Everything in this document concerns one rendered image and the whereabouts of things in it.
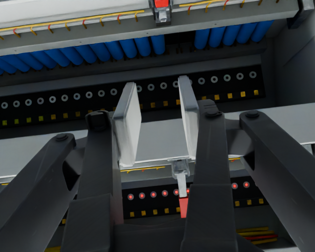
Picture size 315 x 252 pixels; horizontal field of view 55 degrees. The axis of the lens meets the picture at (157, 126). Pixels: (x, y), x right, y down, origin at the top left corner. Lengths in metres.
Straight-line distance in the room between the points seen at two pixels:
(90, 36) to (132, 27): 0.05
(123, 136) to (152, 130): 0.20
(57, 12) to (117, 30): 0.07
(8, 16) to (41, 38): 0.04
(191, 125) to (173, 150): 0.20
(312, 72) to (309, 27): 0.06
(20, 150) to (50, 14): 0.16
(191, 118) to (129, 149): 0.04
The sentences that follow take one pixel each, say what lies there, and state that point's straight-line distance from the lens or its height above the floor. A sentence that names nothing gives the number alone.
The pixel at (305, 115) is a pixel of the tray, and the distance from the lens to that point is 0.39.
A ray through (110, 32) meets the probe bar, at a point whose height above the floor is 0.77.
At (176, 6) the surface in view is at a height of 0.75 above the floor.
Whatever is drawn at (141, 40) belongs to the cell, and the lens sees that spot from 0.41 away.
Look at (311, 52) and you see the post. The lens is 0.44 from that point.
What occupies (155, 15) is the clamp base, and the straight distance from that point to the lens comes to 0.36.
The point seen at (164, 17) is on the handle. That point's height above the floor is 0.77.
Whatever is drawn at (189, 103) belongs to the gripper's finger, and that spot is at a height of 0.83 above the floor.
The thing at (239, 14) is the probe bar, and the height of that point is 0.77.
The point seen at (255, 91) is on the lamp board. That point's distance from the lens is 0.50.
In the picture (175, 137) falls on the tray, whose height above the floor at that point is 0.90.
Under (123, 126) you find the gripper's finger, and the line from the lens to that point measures 0.16.
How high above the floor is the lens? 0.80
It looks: 14 degrees up
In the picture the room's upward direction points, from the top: 173 degrees clockwise
